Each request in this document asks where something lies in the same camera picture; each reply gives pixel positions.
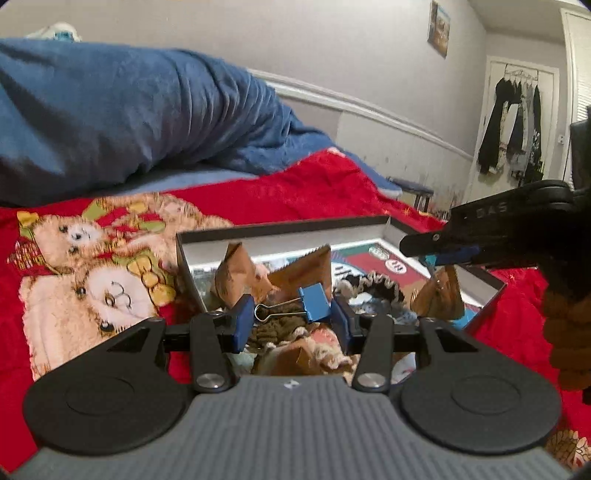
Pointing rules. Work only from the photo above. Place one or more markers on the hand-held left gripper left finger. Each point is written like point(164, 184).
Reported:
point(240, 323)

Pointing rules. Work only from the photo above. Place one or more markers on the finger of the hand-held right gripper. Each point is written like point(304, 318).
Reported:
point(425, 242)
point(457, 256)

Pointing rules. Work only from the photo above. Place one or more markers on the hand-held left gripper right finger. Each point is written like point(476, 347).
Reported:
point(341, 325)

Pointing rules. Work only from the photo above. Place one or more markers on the blue binder clip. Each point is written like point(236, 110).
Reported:
point(316, 302)

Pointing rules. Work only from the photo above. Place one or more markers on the brown snack packet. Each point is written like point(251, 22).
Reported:
point(438, 295)
point(238, 272)
point(304, 270)

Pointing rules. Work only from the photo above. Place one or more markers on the dark grey box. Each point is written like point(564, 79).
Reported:
point(277, 233)

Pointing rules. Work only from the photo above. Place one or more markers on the person's right forearm brown sleeve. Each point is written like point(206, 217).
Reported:
point(568, 332)

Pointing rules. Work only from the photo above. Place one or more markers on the cream pink scrunchie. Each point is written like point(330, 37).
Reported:
point(318, 355)

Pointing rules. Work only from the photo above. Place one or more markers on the olive brown scrunchie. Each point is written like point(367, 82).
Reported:
point(277, 332)

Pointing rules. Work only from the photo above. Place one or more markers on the black beige scrunchie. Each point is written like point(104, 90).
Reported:
point(369, 284)

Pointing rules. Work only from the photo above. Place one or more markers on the blue-topped metal stool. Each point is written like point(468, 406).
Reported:
point(413, 185)

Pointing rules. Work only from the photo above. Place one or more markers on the black hanging garment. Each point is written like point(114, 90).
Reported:
point(535, 138)
point(491, 129)

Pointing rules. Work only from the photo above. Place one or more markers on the white hanging garment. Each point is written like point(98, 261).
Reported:
point(519, 134)

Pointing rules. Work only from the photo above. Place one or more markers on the black monitor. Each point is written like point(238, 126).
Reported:
point(581, 152)

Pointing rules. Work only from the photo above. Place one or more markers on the red teddy bear blanket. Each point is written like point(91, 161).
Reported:
point(300, 189)

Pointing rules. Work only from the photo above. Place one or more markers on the white door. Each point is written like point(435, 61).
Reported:
point(496, 69)

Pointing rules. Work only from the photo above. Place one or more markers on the blue duvet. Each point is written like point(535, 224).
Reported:
point(138, 101)

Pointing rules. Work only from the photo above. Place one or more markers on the white blue patterned pillow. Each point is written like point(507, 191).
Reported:
point(53, 33)

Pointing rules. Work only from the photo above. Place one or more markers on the small wall picture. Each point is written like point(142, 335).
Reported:
point(438, 27)

